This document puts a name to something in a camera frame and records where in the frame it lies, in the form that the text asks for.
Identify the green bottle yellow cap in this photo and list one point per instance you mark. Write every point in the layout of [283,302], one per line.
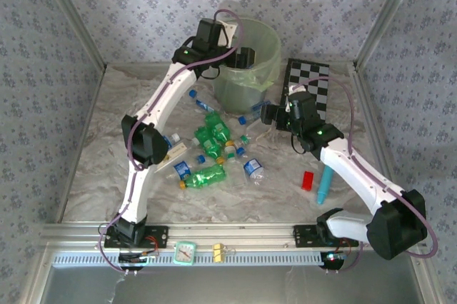
[205,177]
[209,145]

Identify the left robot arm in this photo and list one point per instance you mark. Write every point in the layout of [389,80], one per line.
[160,100]

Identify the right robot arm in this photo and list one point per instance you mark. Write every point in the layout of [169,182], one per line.
[357,172]

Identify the grey mesh bin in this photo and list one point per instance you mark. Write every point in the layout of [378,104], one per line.
[239,97]

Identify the green plastic bin liner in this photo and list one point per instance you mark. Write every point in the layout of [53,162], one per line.
[266,43]

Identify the clear bottle blue label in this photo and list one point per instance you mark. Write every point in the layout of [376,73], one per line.
[257,108]

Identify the small bottle green cap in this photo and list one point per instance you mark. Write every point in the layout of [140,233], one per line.
[244,139]

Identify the black and white chessboard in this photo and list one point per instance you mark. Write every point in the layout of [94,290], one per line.
[314,79]

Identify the small bottle green label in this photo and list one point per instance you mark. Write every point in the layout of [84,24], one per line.
[230,148]

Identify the crushed bottle blue label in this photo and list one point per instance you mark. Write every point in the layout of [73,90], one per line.
[254,168]
[183,169]

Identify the slim bottle blue cap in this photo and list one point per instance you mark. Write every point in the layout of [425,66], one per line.
[205,105]

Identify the red block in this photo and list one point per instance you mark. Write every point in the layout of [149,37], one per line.
[307,180]

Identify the blue marker pen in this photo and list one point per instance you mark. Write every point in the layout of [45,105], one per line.
[324,186]

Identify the white and wooden box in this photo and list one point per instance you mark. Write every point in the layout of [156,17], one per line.
[176,154]

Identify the blue label bottle white cap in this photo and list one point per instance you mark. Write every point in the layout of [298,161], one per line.
[172,140]

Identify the yellow binder clip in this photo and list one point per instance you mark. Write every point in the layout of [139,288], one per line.
[218,252]

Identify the right electronics board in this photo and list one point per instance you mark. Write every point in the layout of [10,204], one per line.
[332,259]

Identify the electronics board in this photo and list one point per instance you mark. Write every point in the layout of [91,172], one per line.
[133,259]
[332,259]

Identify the small green clock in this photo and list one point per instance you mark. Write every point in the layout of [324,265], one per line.
[185,253]

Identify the left electronics board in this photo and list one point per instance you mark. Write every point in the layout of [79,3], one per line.
[133,259]

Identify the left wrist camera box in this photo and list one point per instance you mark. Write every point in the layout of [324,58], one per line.
[229,31]

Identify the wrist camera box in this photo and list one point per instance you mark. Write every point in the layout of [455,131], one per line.
[293,90]
[229,31]

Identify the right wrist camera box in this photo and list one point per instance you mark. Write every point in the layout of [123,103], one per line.
[293,90]

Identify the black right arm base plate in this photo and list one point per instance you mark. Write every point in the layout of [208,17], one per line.
[303,236]

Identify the aluminium mounting rail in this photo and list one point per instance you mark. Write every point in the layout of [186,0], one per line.
[232,236]

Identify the aluminium frame post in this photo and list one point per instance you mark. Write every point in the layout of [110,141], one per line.
[71,15]
[389,15]

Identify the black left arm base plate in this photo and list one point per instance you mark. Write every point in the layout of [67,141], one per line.
[159,238]

